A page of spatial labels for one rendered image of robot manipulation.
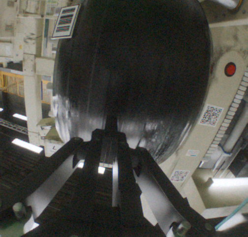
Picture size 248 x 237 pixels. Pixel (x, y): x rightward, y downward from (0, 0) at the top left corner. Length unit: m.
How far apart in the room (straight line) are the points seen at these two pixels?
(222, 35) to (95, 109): 0.40
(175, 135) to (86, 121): 0.15
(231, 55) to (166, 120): 0.33
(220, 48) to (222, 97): 0.15
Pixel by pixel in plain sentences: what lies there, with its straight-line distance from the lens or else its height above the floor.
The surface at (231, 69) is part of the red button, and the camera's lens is 0.51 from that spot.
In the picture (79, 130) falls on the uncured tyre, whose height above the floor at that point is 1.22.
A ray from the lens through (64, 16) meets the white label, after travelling 0.27.
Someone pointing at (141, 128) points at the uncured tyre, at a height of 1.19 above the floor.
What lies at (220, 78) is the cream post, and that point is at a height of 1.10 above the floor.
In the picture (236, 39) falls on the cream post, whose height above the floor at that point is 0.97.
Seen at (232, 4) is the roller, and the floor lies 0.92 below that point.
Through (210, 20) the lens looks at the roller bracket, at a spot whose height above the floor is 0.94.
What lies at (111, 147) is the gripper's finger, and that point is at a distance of 0.16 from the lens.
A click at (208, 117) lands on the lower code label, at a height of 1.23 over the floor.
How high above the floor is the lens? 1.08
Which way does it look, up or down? 25 degrees up
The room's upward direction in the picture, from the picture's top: 167 degrees counter-clockwise
